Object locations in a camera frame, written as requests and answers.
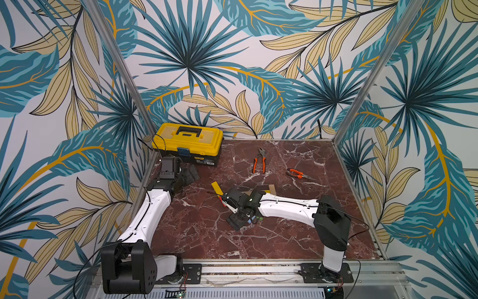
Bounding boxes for natural wood block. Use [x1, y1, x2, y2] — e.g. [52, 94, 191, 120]
[242, 184, 276, 195]

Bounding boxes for yellow short block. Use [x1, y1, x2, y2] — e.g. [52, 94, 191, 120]
[211, 181, 224, 196]

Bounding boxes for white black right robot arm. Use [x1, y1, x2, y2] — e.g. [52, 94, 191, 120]
[219, 189, 351, 274]

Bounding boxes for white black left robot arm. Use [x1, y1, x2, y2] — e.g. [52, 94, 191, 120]
[100, 156, 199, 295]

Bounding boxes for yellow black toolbox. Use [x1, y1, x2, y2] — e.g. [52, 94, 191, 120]
[151, 123, 224, 166]

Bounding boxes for orange groove joint pliers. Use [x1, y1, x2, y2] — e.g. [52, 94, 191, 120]
[252, 147, 267, 175]

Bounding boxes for orange needle nose pliers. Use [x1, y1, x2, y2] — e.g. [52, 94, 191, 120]
[286, 168, 314, 180]

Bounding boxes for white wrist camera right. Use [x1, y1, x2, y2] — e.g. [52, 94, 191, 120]
[222, 197, 239, 214]

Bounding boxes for aluminium front rail frame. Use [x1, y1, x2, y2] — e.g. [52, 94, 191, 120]
[85, 259, 415, 299]

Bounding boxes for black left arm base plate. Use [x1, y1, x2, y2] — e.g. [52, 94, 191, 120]
[161, 264, 202, 285]

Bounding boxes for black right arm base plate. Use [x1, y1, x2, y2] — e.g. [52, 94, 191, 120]
[298, 263, 354, 284]

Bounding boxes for silver left corner post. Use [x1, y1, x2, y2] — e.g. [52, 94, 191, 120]
[84, 0, 157, 135]

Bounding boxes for silver aluminium corner post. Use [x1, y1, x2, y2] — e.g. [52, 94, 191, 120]
[332, 0, 424, 147]

